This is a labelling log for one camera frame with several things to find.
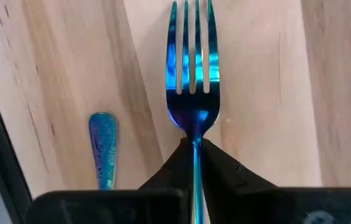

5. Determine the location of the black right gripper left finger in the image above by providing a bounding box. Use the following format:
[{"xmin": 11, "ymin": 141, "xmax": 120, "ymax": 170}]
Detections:
[{"xmin": 26, "ymin": 136, "xmax": 194, "ymax": 224}]

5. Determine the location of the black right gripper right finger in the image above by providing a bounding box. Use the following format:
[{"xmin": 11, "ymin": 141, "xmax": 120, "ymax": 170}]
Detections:
[{"xmin": 200, "ymin": 138, "xmax": 351, "ymax": 224}]

